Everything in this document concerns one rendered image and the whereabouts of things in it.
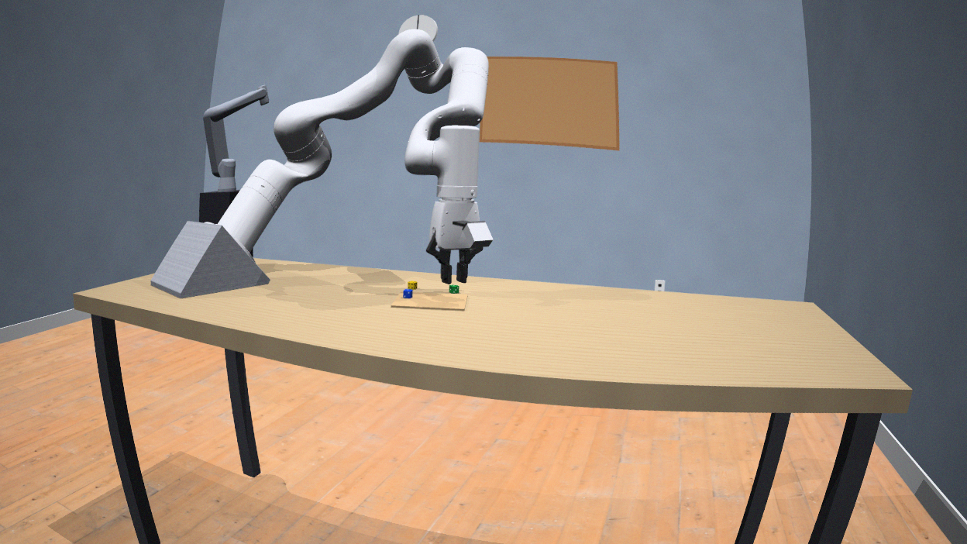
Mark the tan mat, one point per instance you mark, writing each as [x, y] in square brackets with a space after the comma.
[434, 301]

